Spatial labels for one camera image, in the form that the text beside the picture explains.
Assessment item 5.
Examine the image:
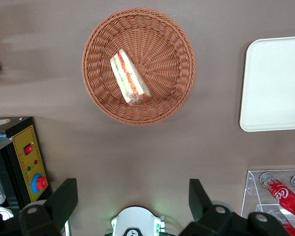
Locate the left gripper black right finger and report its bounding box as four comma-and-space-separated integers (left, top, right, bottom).
178, 178, 239, 236

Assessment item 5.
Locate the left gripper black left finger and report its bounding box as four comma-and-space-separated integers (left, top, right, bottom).
18, 178, 79, 236

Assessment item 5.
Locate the large brown wicker basket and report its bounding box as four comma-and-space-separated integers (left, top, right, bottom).
81, 6, 197, 126

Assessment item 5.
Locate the clear acrylic bottle rack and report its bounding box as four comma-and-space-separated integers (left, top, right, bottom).
240, 169, 295, 236

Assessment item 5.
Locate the cream plastic tray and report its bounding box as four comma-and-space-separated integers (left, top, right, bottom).
239, 35, 295, 133

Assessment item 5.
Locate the black food warmer yellow panel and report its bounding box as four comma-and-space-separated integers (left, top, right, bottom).
0, 117, 52, 216

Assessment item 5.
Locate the triangle sandwich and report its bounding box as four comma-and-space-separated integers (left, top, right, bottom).
110, 48, 152, 106

